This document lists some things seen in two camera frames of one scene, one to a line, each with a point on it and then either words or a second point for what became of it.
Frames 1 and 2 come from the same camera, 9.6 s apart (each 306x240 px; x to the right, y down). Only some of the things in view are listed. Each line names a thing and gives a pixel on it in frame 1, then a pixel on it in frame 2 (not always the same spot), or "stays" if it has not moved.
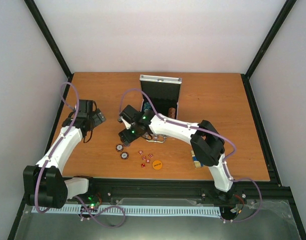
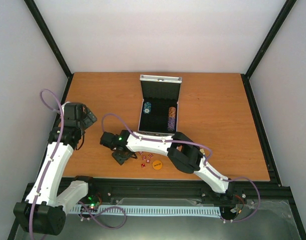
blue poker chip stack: (146, 106) stays
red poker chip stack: (172, 113) stays
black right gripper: (127, 139) to (120, 160)
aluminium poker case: (163, 91) stays
